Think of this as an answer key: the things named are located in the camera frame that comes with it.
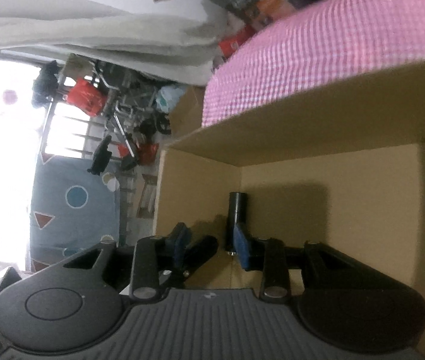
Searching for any folded metal walker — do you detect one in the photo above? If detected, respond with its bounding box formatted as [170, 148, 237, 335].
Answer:
[93, 59, 160, 170]

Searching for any blue shapes play mat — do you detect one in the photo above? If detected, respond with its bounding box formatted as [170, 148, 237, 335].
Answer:
[29, 153, 121, 266]

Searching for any small brown cardboard box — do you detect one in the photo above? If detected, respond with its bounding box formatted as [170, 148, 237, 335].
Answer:
[169, 86, 205, 138]

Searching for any pink checkered tablecloth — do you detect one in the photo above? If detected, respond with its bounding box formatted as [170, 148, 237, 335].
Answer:
[202, 0, 425, 127]

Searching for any white curtain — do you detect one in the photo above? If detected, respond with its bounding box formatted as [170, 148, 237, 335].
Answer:
[0, 0, 227, 86]

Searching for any red plastic bag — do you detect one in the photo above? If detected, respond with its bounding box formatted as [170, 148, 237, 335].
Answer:
[66, 78, 107, 117]

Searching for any black cylinder flashlight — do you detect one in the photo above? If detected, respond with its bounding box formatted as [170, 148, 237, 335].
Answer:
[224, 192, 248, 255]

